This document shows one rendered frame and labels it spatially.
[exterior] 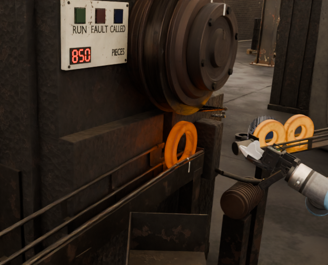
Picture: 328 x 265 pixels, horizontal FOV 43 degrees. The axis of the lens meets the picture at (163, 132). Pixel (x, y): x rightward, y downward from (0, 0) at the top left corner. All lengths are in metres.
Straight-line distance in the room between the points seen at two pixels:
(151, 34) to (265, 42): 9.14
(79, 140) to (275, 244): 1.58
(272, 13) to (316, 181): 8.96
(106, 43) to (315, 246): 1.76
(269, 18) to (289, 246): 8.23
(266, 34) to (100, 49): 9.21
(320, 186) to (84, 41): 0.87
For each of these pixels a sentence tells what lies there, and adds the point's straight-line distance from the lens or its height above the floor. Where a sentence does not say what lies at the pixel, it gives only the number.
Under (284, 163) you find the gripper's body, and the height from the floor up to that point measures 0.74.
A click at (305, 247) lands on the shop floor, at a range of 2.54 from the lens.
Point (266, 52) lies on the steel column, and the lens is 10.36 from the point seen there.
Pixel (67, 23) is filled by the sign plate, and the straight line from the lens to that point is 1.14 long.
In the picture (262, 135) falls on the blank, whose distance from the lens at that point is 1.88.
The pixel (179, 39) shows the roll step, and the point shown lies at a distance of 1.28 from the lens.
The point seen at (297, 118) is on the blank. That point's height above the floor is 0.79.
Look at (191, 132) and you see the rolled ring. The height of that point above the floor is 0.80.
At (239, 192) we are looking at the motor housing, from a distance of 1.76.
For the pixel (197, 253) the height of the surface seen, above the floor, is 0.61.
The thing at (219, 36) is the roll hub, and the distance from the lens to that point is 1.36.
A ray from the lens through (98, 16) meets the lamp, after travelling 1.22.
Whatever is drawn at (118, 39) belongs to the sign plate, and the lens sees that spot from 1.30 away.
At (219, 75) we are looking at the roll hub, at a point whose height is 1.02.
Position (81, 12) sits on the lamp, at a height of 1.21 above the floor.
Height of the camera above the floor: 1.24
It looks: 17 degrees down
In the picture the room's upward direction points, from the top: 3 degrees clockwise
